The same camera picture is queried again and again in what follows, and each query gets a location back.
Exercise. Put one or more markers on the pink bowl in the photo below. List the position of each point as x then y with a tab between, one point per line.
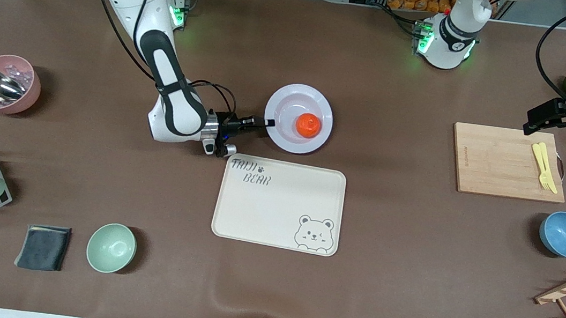
26	95

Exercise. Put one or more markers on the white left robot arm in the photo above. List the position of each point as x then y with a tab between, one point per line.
445	49

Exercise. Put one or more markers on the wooden cutting board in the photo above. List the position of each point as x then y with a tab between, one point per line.
482	167

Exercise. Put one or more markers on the light green bowl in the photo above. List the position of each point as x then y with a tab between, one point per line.
111	248

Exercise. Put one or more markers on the orange fruit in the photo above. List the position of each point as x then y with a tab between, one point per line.
308	125

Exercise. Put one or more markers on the cream tray with bear print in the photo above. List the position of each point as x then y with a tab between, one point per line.
277	207

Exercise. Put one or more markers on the yellow plastic fork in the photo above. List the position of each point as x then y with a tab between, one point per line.
541	161

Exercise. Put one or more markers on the yellow plastic knife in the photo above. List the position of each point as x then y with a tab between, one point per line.
550	178

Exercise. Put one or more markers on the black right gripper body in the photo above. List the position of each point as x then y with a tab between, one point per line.
228	122

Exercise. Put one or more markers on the white round plate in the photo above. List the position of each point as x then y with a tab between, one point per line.
286	132

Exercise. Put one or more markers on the dark grey folded cloth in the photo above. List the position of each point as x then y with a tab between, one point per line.
42	248

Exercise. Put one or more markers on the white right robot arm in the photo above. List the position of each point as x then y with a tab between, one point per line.
176	108

